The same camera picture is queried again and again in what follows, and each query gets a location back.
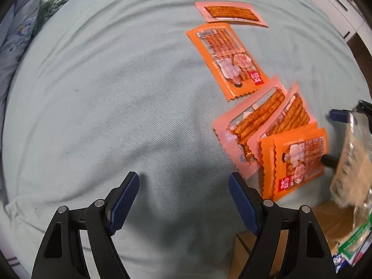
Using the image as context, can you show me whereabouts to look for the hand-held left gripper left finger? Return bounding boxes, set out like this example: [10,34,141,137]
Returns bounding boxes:
[30,171,140,279]

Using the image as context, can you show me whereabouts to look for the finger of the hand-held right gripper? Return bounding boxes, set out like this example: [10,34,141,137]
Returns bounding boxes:
[329,100,372,123]
[321,155,339,168]

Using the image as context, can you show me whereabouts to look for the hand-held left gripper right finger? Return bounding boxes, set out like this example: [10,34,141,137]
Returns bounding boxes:
[228,172,338,279]

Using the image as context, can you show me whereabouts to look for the green-edged clear snack packet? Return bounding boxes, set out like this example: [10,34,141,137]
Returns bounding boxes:
[330,107,372,265]

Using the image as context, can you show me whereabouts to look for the orange spicy stick packet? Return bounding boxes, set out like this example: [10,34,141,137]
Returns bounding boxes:
[259,122,319,199]
[273,128,328,201]
[186,23,266,102]

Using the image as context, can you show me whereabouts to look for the pink spicy stick packet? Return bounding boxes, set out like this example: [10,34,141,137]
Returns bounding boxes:
[247,81,317,163]
[212,76,287,179]
[195,1,269,28]

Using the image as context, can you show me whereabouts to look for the brown cardboard box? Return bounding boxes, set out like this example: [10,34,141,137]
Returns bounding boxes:
[232,199,358,279]

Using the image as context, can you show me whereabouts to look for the light blue bed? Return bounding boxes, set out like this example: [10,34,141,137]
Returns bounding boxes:
[0,0,372,279]

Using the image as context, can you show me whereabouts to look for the blue and white snack packet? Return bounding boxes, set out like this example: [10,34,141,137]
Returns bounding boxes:
[331,253,353,272]

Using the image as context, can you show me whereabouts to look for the lilac floral duvet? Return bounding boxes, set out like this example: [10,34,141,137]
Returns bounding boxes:
[0,0,44,99]

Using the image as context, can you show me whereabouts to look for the green floral pillow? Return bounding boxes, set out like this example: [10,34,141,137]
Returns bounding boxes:
[38,0,70,27]

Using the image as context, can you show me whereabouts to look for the white cabinet with black handles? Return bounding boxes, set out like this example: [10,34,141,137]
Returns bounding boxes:
[299,0,372,44]

